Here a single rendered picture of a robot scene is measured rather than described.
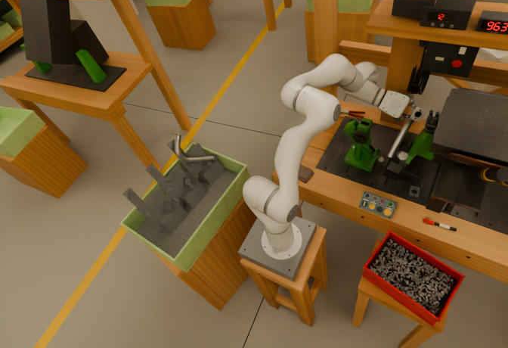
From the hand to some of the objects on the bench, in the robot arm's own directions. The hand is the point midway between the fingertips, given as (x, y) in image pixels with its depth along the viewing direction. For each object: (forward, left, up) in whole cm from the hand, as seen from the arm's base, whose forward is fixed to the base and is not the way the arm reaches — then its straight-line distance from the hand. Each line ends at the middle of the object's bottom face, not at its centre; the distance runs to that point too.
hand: (415, 113), depth 136 cm
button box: (-29, +7, -38) cm, 48 cm away
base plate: (-2, -16, -35) cm, 39 cm away
